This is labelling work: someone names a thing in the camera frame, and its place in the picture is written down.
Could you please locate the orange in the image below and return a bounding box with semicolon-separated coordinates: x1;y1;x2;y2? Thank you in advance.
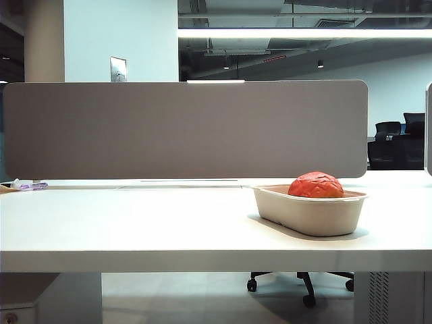
288;171;345;198

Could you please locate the beige paper lunchbox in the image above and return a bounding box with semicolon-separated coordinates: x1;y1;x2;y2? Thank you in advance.
251;184;371;237

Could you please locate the wide grey desk divider panel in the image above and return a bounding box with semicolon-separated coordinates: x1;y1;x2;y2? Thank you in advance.
3;80;369;180

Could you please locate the short white light bar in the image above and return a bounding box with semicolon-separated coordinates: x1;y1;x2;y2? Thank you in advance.
186;79;246;84

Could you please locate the black office chair wheel base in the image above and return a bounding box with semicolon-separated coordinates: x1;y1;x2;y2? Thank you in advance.
246;271;355;308

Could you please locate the long white ceiling light strip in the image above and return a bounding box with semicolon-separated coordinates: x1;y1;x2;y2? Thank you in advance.
178;28;432;38

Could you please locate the low black office chair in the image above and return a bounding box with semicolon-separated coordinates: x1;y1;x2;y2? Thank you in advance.
367;121;403;170

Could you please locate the purple and white packet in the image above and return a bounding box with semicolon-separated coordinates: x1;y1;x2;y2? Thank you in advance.
11;178;49;191

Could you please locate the plain white desk leg panel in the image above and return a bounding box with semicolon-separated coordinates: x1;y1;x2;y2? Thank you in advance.
37;272;103;324

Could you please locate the tall black office chair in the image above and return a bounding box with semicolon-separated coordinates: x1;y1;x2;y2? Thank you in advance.
402;112;426;170

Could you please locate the grey divider panel with white edge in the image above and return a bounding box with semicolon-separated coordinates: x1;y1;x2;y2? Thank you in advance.
425;80;432;176

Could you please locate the perforated white desk leg panel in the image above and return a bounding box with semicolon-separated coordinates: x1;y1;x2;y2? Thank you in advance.
353;271;432;324

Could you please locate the white under-desk cabinet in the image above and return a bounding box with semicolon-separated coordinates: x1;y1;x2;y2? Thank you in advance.
0;272;61;324

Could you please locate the metal wall switch plate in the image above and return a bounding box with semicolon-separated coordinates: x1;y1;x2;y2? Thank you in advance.
109;56;128;83

